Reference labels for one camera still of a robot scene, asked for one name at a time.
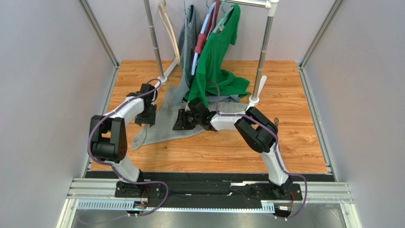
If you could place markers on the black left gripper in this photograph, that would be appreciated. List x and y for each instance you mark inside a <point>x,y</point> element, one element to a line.
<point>151,120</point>

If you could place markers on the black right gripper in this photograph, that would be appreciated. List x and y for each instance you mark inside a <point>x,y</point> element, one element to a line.
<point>182,119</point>

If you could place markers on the light grey cloth napkin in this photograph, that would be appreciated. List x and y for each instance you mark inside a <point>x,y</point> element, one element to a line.
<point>162,130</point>

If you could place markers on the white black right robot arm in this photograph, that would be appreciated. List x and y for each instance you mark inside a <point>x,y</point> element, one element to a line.
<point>260,134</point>

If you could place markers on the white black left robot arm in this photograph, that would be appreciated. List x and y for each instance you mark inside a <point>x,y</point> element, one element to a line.
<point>107,143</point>

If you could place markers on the wooden hanger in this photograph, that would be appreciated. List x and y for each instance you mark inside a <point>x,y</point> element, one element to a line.
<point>169,29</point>

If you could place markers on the blue-grey hanging shirt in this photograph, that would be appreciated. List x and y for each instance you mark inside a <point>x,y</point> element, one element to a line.
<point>187,42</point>

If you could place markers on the green hanging shirt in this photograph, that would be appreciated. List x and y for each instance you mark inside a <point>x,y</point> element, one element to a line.
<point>210,78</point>

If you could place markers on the maroon hanging shirt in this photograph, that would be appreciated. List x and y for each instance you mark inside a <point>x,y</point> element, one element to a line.
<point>207,26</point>

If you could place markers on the white clothes rack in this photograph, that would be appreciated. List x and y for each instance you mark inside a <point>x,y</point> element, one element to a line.
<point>260,80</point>

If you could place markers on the teal green hanger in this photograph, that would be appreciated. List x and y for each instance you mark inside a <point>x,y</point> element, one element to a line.
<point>221,24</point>

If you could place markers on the light blue hanger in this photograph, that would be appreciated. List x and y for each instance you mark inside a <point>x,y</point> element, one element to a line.
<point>194,63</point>

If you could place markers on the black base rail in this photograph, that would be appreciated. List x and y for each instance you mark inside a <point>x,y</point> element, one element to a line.
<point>200,190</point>

